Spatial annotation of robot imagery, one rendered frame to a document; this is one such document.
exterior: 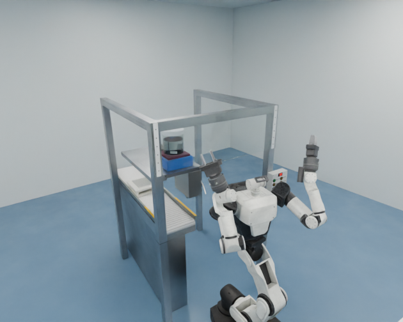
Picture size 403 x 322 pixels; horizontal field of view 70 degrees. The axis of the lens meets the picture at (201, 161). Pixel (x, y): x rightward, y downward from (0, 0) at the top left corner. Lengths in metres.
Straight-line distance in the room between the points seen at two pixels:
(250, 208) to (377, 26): 3.55
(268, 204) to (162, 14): 4.31
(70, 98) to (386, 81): 4.50
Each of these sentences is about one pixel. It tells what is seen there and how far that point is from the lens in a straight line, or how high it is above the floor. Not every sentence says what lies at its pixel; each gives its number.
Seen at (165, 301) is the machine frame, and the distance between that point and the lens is 2.42.
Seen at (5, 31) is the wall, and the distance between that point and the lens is 4.80.
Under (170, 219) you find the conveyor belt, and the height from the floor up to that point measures 0.94.
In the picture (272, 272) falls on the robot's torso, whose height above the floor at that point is 0.76.
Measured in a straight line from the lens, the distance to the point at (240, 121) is 2.05.
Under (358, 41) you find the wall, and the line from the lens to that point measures 4.86.
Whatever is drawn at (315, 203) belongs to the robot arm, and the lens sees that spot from 1.86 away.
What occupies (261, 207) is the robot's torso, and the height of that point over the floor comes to 1.25.
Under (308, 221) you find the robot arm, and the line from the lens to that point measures 1.87.
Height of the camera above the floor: 2.14
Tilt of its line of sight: 21 degrees down
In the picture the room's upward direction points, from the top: 1 degrees counter-clockwise
